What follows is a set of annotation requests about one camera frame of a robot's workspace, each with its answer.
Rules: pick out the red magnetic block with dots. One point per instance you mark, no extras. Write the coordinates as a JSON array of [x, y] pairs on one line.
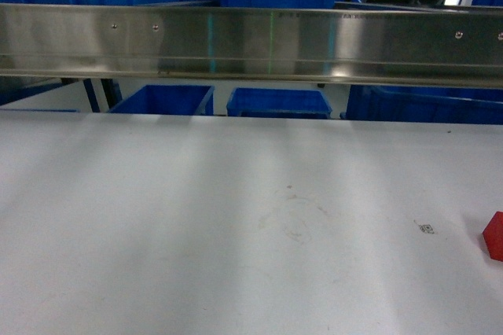
[[492, 236]]

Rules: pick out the stainless steel shelf beam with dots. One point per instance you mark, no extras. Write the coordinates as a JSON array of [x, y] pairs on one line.
[[352, 43]]

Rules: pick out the blue bin below centre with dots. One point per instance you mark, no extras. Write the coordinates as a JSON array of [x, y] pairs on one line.
[[278, 103]]

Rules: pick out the blue bin below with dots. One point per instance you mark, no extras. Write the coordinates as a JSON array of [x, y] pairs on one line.
[[424, 105], [177, 100], [278, 103]]

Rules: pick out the blue bin below left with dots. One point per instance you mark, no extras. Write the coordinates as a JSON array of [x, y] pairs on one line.
[[177, 100]]

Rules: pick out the blue bin below right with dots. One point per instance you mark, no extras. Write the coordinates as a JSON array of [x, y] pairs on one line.
[[424, 105]]

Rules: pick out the small printed marker sticker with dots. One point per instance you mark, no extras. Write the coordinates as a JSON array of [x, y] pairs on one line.
[[425, 228]]

